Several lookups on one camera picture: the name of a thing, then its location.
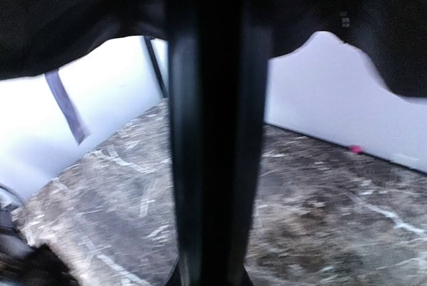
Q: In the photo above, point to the left black corner post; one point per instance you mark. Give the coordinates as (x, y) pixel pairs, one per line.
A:
(155, 65)

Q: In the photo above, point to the lavender folding umbrella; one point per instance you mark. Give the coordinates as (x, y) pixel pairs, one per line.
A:
(218, 53)

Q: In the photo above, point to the small pink object at wall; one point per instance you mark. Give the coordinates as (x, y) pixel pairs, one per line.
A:
(355, 149)

